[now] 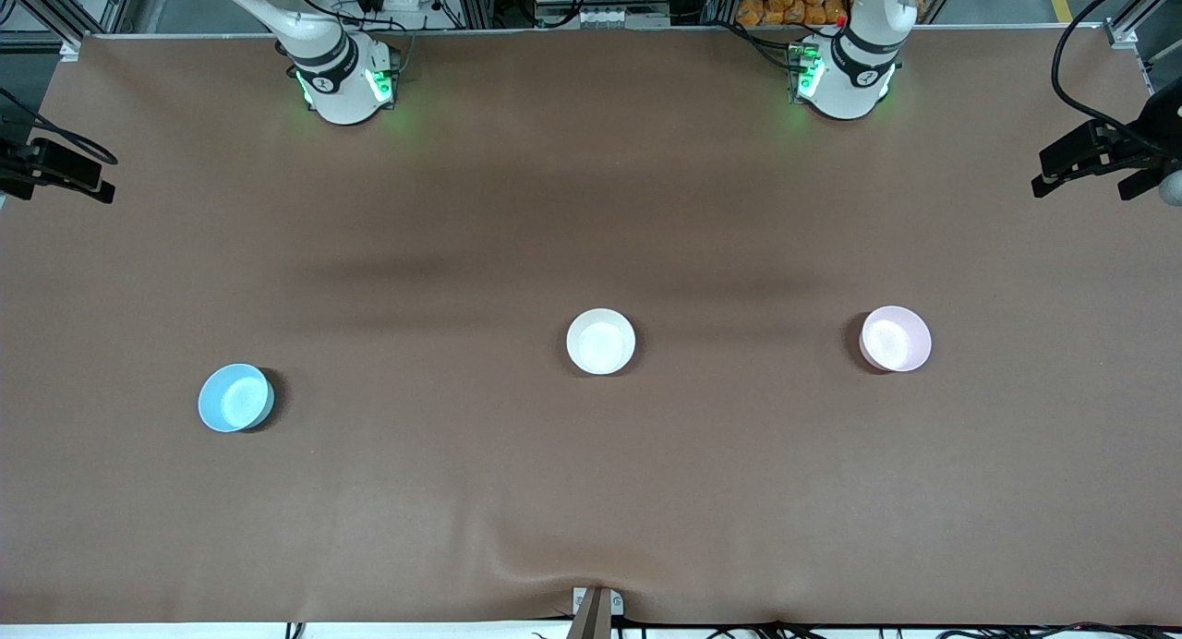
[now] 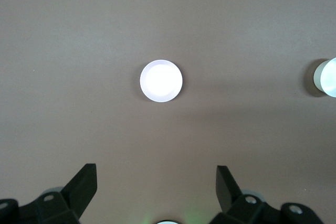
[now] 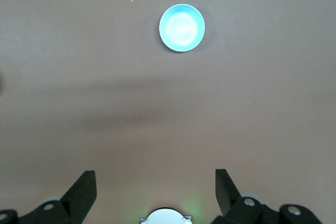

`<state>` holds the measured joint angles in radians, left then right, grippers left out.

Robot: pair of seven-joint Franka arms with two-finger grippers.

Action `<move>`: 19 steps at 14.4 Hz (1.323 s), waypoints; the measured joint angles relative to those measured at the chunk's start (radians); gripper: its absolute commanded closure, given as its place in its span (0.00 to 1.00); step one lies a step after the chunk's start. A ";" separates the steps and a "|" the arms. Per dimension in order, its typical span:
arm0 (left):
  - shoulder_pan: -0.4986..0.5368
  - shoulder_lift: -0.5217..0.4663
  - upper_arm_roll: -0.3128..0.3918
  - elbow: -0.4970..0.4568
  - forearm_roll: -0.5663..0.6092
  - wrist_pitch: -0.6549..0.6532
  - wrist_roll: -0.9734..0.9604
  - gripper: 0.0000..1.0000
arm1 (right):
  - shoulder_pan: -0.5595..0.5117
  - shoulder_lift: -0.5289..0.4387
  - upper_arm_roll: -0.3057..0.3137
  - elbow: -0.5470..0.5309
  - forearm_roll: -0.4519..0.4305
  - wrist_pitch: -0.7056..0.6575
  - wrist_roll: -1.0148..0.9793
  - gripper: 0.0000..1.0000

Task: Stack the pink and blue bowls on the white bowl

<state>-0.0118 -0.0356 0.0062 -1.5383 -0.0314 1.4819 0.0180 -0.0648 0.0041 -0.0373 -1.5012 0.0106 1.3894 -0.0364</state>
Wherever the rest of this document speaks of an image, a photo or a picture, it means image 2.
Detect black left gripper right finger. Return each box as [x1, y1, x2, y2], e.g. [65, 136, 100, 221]
[207, 165, 322, 224]

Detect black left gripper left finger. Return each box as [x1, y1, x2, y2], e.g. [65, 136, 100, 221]
[0, 163, 98, 224]

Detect pink bowl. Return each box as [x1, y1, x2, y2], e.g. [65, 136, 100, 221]
[139, 59, 183, 102]

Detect white bowl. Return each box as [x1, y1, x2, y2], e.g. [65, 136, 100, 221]
[313, 57, 336, 98]

